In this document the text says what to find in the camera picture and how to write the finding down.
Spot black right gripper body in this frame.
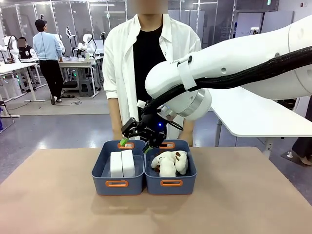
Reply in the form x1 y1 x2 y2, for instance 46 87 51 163
136 113 168 141

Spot person's left forearm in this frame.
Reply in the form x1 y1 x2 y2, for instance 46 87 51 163
182 118 196 135

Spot person's right forearm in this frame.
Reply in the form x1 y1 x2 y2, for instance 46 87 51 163
108 98 124 134

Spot person's left hand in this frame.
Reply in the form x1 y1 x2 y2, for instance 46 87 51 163
183 133 195 148

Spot white plush with brown ears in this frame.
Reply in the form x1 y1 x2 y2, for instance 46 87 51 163
151 151 177 177

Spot cream and white plush toy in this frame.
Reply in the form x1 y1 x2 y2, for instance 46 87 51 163
170 151 189 176

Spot grey plastic step stool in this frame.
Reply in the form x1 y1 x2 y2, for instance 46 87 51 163
78 78 95 98

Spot person in white lab coat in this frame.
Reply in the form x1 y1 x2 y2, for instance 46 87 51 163
102 0 203 147

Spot white desk with metal legs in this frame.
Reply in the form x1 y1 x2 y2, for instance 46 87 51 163
58 58 99 98

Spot large white table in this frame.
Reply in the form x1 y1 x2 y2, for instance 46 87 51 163
209 85 312 147

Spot man in light blue shirt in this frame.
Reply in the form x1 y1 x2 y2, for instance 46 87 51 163
32 19 65 106

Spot long white workbench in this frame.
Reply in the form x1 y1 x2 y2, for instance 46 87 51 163
0 61 47 103

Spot seated person in dark jacket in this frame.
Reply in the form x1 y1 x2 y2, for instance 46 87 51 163
18 37 39 60

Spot legs of person in dark trousers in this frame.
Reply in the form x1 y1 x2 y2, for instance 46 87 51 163
280 136 312 167

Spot white humanoid robot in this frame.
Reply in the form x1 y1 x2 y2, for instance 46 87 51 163
0 35 20 64

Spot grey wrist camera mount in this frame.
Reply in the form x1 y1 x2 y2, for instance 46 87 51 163
156 105 178 122

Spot blue basket with orange handles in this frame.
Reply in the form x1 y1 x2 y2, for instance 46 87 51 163
91 139 146 196
144 139 197 195

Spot white strap around arm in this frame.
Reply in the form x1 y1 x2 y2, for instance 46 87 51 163
177 55 197 91

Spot black sleeved cable bundle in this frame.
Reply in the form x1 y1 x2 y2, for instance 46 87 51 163
143 46 312 115

